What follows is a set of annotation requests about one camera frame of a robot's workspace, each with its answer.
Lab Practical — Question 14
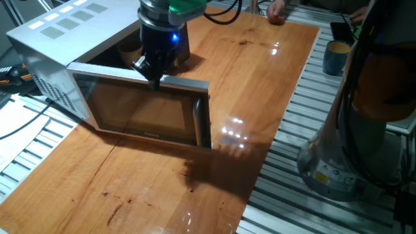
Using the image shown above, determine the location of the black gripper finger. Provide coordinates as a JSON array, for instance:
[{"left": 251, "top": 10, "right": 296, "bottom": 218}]
[
  {"left": 148, "top": 60, "right": 165, "bottom": 92},
  {"left": 131, "top": 55, "right": 153, "bottom": 81}
]

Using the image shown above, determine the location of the black power plug cable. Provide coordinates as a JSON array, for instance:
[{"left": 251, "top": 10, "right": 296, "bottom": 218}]
[{"left": 0, "top": 100, "right": 55, "bottom": 142}]

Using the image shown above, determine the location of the orange wooden board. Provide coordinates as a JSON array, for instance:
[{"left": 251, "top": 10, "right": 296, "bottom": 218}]
[{"left": 0, "top": 6, "right": 321, "bottom": 234}]

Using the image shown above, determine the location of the black orange teach pendant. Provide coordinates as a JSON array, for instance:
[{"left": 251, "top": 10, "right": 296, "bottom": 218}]
[{"left": 0, "top": 63, "right": 33, "bottom": 87}]

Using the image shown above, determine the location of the silver microwave oven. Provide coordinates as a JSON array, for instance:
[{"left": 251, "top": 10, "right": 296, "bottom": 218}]
[{"left": 5, "top": 0, "right": 213, "bottom": 152}]

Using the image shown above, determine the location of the white paper sheet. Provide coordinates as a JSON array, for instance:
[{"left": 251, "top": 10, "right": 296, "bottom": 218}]
[{"left": 0, "top": 97, "right": 51, "bottom": 173}]

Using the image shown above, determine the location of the person in dark coat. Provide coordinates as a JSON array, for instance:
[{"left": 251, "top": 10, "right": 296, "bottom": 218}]
[{"left": 304, "top": 0, "right": 373, "bottom": 14}]

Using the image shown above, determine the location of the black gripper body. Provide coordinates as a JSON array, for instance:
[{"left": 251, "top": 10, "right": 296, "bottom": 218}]
[{"left": 138, "top": 23, "right": 183, "bottom": 66}]

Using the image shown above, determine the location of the beige cup pink inside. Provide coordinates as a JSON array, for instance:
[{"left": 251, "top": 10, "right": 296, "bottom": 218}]
[{"left": 116, "top": 39, "right": 144, "bottom": 68}]

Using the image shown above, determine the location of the blue cup yellow inside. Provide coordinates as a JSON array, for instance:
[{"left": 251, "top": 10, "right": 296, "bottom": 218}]
[{"left": 322, "top": 39, "right": 353, "bottom": 77}]

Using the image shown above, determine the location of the bare human hand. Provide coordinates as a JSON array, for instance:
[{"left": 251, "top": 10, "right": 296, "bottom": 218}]
[
  {"left": 349, "top": 5, "right": 370, "bottom": 27},
  {"left": 265, "top": 0, "right": 287, "bottom": 25}
]

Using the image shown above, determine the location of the black phone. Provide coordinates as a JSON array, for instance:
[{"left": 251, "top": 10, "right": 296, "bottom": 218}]
[{"left": 330, "top": 21, "right": 356, "bottom": 46}]

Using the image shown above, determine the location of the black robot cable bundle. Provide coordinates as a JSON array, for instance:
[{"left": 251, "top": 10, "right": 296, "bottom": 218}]
[{"left": 203, "top": 0, "right": 404, "bottom": 192}]

